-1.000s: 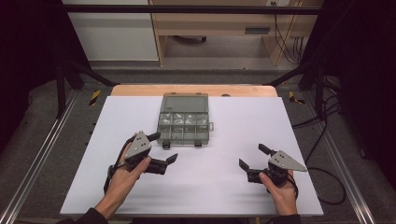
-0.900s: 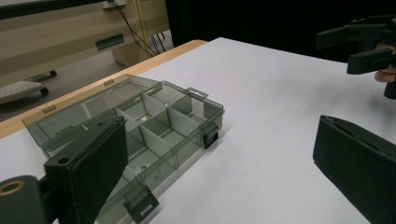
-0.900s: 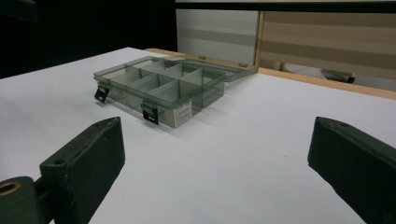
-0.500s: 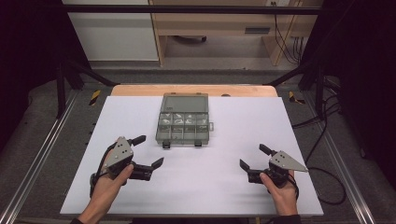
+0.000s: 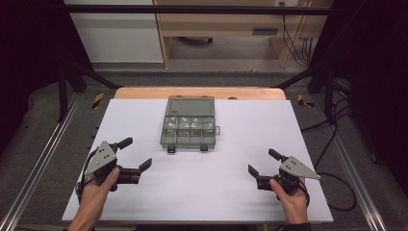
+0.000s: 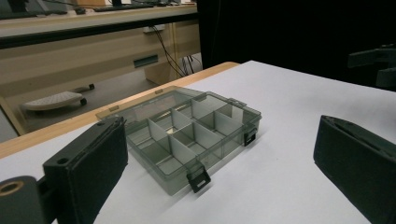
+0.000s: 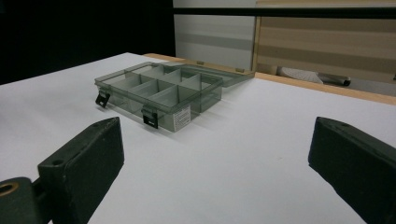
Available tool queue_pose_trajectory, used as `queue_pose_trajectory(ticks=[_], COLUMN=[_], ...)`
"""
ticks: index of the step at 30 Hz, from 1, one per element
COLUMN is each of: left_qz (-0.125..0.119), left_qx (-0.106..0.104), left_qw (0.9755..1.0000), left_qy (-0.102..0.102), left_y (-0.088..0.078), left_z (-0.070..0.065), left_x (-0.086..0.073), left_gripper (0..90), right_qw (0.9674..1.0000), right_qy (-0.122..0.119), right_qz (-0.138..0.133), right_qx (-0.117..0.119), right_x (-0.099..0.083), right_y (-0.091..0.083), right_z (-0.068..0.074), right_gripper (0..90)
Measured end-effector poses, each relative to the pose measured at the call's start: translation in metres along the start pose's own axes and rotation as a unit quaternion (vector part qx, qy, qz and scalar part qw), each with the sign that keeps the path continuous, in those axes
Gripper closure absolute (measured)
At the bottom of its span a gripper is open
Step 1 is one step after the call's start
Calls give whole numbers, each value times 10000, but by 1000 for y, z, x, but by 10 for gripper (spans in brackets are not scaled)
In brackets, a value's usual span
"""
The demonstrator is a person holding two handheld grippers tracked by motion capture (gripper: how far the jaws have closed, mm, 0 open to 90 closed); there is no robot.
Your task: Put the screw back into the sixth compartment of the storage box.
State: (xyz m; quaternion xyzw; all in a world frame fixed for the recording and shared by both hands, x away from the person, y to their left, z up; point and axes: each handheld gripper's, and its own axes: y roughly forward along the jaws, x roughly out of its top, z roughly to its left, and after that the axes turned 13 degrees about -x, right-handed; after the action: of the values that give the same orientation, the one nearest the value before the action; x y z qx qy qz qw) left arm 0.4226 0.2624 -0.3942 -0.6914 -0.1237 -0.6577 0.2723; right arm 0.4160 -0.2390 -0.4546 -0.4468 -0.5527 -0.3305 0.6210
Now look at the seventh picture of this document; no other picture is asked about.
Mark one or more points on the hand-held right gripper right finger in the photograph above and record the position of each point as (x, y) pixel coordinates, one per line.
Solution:
(358, 168)

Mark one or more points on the black horizontal bar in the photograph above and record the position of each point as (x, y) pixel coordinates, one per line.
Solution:
(280, 12)

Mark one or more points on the dark metal cylinder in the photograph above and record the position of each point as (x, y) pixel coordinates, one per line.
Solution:
(336, 80)

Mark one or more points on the white perforated object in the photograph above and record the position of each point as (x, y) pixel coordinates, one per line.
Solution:
(299, 75)

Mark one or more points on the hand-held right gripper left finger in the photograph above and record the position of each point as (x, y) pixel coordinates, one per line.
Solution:
(87, 161)

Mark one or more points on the white cabinet panel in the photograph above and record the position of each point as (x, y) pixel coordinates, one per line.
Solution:
(214, 40)

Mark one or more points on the transparent grey compartment box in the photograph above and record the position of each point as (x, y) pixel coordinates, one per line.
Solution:
(168, 93)

